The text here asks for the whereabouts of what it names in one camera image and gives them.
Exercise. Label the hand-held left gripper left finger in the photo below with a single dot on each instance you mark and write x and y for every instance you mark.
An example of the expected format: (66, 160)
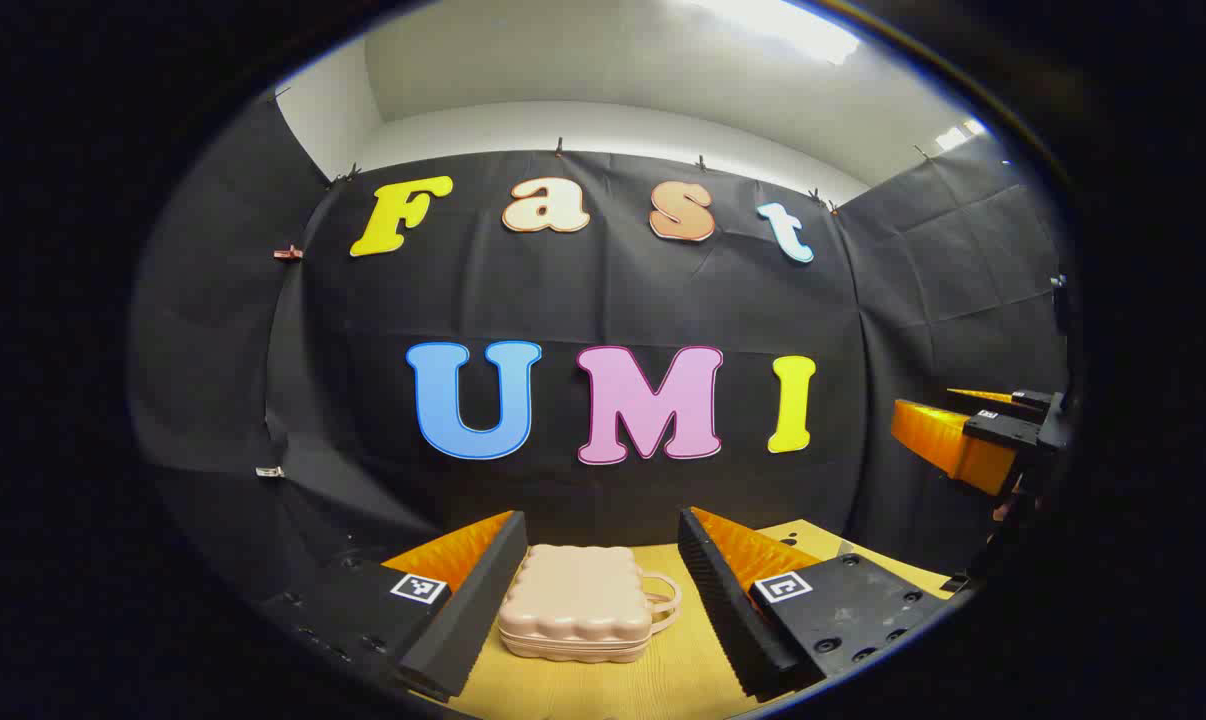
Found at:
(463, 620)

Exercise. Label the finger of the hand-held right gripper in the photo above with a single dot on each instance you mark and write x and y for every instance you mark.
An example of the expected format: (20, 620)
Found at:
(1023, 400)
(1003, 430)

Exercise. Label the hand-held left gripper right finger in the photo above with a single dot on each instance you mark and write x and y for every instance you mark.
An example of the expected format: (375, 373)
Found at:
(723, 610)

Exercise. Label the pink suitcase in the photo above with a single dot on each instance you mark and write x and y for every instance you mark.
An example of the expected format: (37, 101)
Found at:
(573, 600)

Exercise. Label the silver cloth clip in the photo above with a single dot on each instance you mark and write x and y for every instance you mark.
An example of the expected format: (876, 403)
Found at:
(270, 471)

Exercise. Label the black backdrop cloth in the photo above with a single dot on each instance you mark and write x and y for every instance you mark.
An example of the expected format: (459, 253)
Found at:
(613, 300)

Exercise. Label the copper cloth clip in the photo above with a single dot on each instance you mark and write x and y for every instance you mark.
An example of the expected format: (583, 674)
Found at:
(288, 252)

